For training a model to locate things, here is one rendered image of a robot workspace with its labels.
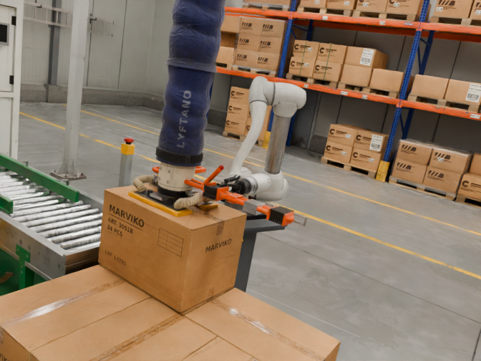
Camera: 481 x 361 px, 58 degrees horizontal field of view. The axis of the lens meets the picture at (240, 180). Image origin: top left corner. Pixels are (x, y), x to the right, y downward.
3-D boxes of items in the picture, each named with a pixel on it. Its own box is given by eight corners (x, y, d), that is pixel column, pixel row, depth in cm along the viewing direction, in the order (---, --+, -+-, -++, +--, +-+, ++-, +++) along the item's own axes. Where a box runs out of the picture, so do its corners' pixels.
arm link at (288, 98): (250, 192, 285) (283, 195, 287) (253, 205, 271) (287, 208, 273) (270, 77, 248) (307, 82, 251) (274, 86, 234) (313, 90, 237)
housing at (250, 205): (242, 210, 184) (243, 200, 183) (250, 208, 190) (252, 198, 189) (255, 215, 181) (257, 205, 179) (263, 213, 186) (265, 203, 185)
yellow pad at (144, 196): (127, 195, 210) (128, 185, 209) (143, 193, 218) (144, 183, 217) (177, 218, 192) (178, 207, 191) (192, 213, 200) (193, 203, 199)
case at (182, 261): (97, 262, 223) (104, 188, 214) (154, 245, 255) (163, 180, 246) (180, 313, 191) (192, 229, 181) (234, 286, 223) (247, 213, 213)
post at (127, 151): (108, 271, 327) (121, 142, 302) (115, 268, 332) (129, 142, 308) (114, 275, 323) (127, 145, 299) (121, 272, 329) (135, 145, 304)
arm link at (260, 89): (250, 97, 234) (275, 99, 235) (250, 70, 241) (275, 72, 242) (246, 110, 246) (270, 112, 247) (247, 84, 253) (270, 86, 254)
